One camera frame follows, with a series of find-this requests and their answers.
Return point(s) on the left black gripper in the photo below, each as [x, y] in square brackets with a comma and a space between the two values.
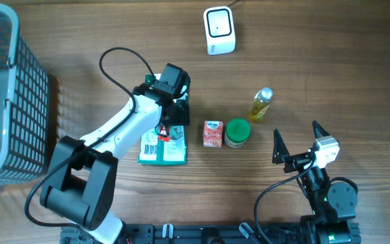
[183, 113]

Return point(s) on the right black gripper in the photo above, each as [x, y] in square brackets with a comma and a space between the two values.
[281, 154]

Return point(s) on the yellow Vim dish soap bottle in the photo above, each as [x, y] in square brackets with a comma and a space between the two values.
[261, 103]

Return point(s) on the green lid jar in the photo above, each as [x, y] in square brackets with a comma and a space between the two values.
[237, 132]

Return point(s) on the green 3M package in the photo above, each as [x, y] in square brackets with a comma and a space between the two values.
[163, 147]

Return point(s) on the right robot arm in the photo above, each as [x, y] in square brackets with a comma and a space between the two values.
[332, 200]

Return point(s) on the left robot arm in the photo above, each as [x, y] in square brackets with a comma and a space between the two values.
[80, 183]

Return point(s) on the white barcode scanner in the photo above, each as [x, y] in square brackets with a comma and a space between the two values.
[219, 30]

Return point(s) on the grey plastic mesh basket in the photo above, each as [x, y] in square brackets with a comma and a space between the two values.
[24, 105]

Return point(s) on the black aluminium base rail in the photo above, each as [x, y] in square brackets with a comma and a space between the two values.
[281, 233]

